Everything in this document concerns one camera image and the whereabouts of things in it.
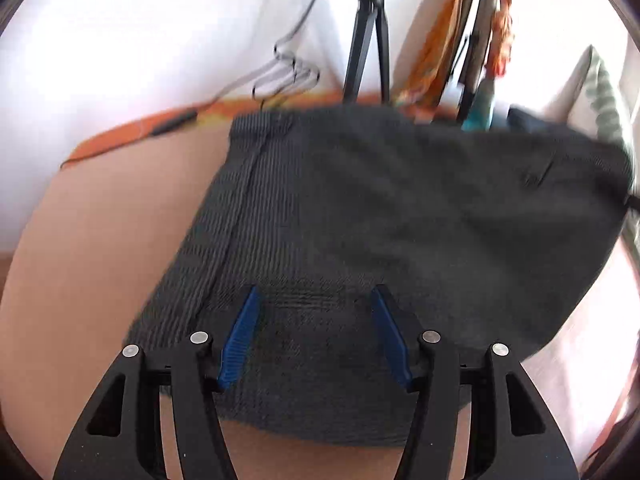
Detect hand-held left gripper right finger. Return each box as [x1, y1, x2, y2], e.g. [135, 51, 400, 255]
[370, 284, 580, 480]

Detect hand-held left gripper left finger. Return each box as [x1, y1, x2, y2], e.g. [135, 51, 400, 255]
[52, 285, 264, 480]

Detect dark grey pants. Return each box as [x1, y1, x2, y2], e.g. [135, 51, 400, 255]
[122, 104, 636, 448]

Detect teal bottle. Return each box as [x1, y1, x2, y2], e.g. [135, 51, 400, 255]
[461, 77, 497, 133]

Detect orange patterned cloth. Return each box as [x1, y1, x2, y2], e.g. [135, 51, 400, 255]
[395, 0, 516, 116]

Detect black tripod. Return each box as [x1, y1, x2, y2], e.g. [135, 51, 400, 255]
[342, 0, 394, 106]

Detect black folding stand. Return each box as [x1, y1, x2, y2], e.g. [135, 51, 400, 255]
[445, 0, 503, 121]

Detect green patterned pillow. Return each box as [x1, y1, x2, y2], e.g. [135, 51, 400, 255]
[567, 45, 633, 156]

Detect grey cable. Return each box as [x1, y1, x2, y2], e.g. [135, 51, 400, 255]
[200, 0, 346, 111]

